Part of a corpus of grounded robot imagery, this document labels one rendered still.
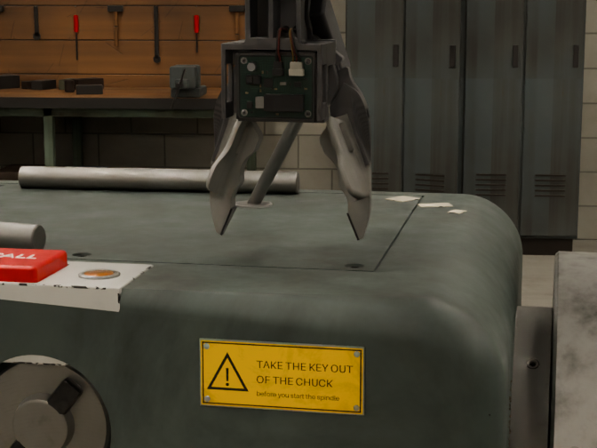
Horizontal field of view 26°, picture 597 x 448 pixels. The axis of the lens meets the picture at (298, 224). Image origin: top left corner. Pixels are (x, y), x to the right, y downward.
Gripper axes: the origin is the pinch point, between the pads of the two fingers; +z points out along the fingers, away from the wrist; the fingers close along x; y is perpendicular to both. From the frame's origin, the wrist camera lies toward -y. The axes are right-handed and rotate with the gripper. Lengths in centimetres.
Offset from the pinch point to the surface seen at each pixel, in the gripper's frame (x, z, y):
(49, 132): -248, 60, -566
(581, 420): 21.8, 13.1, 2.3
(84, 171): -26.2, 0.3, -26.5
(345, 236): 2.9, 2.2, -7.4
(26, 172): -32.1, 0.5, -26.1
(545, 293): 19, 128, -527
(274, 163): -5.4, -2.0, -19.5
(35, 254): -16.6, 1.0, 9.5
